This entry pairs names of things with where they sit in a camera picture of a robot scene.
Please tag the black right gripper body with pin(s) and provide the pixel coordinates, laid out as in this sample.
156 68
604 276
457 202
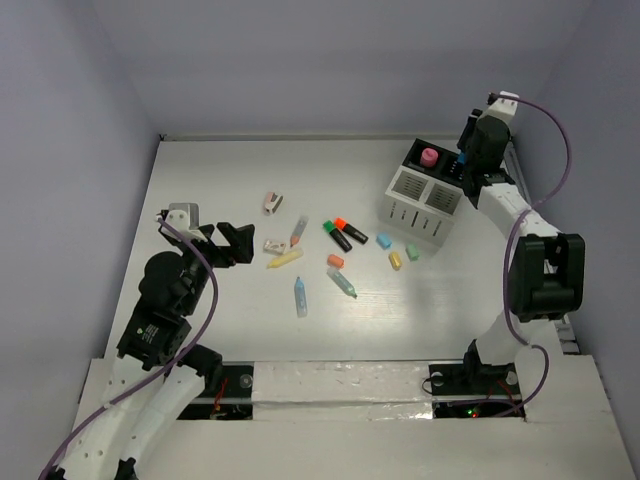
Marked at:
465 142

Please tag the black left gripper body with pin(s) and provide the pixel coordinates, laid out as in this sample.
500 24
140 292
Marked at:
223 255

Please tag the green cap black highlighter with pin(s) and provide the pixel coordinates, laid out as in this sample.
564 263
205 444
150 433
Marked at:
333 231

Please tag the orange cap black highlighter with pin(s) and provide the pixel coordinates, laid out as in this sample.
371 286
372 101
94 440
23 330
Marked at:
351 231

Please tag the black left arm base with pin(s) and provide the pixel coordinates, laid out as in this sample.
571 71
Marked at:
229 399

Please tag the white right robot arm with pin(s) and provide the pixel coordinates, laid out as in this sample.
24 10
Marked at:
478 351

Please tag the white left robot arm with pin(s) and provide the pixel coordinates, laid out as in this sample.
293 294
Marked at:
160 366

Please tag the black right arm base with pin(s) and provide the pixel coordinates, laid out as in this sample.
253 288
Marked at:
464 390

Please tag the white pink eraser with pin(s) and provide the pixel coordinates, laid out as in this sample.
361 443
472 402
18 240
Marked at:
274 247

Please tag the pink white mini stapler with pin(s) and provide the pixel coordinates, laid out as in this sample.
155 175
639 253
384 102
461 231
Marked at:
272 202

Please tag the yellow pencil-shaped highlighter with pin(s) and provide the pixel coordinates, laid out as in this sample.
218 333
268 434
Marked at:
285 258

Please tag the grey pencil-shaped pen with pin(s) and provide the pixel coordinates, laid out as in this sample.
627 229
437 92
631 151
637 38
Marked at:
298 230

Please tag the pink tape roll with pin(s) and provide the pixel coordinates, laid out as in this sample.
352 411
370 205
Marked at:
429 157

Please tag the blue pencil-shaped highlighter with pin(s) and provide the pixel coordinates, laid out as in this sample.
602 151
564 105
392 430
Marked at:
300 298

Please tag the white black desk organizer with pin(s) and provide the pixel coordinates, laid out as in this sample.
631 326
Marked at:
423 202

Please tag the orange small eraser cap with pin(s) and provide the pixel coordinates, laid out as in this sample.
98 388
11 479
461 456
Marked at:
335 261

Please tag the green pencil-shaped highlighter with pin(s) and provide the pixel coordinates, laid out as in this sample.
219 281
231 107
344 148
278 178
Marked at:
342 282

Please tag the green small eraser cap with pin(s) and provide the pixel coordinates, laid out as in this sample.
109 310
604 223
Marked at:
412 252

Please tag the blue small eraser cap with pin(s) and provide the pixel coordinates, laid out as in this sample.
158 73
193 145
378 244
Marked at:
384 241

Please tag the yellow small eraser cap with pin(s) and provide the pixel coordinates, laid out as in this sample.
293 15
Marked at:
395 261

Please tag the white front platform board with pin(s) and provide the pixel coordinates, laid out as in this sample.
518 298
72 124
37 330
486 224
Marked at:
367 420

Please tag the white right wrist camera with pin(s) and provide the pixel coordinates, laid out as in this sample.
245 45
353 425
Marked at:
502 106

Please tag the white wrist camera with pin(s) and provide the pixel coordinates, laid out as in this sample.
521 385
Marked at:
183 218
502 106

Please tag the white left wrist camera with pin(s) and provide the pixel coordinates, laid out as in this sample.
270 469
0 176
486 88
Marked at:
183 218

